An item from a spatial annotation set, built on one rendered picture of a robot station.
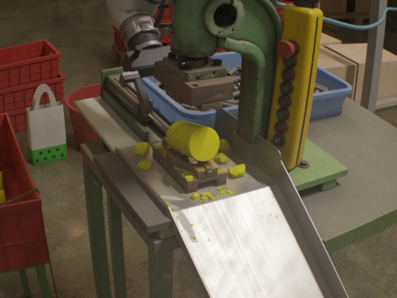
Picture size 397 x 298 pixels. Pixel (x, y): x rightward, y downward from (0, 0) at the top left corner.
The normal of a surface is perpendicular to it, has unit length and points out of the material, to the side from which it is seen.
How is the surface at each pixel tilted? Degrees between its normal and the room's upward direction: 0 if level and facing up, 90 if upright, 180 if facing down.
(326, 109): 100
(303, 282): 30
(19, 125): 90
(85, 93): 81
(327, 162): 0
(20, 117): 90
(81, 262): 0
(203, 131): 74
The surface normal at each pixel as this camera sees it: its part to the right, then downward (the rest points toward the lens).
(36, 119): 0.48, 0.27
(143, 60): 0.30, -0.50
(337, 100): 0.45, 0.57
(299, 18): -0.61, 0.25
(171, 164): -0.88, 0.18
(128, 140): 0.04, -0.89
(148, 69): 0.37, 0.84
